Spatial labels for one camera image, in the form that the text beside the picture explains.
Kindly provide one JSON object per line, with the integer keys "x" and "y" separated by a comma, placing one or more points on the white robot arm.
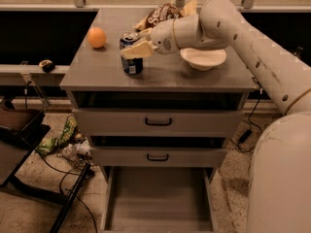
{"x": 279, "y": 199}

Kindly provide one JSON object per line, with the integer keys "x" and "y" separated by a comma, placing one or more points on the grey drawer cabinet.
{"x": 96, "y": 80}

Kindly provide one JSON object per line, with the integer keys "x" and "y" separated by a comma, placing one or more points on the brown chip bag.
{"x": 164, "y": 12}

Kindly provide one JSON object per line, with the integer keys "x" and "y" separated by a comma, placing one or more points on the white paper bowl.
{"x": 203, "y": 60}

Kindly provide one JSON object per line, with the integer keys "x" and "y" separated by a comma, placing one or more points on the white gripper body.
{"x": 162, "y": 37}

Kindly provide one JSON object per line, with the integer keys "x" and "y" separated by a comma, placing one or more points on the orange fruit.
{"x": 96, "y": 37}

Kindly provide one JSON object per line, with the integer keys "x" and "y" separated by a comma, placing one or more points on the blue pepsi can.
{"x": 130, "y": 66}

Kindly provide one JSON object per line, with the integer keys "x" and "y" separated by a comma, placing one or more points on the green snack bag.
{"x": 47, "y": 145}

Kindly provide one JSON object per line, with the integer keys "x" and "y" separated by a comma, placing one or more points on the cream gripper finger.
{"x": 140, "y": 50}
{"x": 145, "y": 33}

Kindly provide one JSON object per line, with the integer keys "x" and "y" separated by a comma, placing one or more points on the dark brown tray cart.
{"x": 21, "y": 132}

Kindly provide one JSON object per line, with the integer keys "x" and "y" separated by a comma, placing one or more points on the crumpled clear plastic bottle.
{"x": 76, "y": 155}

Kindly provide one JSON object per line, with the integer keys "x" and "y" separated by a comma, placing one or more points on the small black yellow object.
{"x": 47, "y": 65}

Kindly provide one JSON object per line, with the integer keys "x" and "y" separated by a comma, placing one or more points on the grey drawer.
{"x": 158, "y": 157}
{"x": 158, "y": 200}
{"x": 157, "y": 123}

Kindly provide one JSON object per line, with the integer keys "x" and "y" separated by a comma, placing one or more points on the grey middle drawer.
{"x": 158, "y": 157}

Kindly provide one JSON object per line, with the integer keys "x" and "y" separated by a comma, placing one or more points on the grey bottom drawer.
{"x": 158, "y": 200}

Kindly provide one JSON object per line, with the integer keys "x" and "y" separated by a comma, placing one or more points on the grey top drawer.
{"x": 157, "y": 123}

